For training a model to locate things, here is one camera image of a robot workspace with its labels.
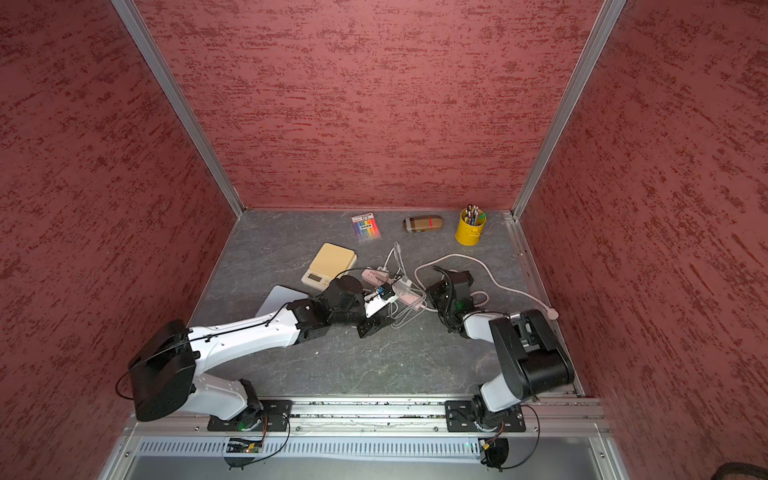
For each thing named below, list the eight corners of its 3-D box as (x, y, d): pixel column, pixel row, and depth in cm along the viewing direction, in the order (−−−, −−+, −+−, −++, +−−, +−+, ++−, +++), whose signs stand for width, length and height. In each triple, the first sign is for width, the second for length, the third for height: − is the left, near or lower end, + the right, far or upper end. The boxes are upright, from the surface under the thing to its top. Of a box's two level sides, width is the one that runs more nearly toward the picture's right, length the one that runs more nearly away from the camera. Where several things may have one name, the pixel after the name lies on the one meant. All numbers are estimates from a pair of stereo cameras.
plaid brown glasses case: (404, 233, 116) (405, 227, 113) (402, 222, 119) (402, 217, 117) (443, 229, 117) (444, 223, 115) (440, 219, 121) (441, 213, 118)
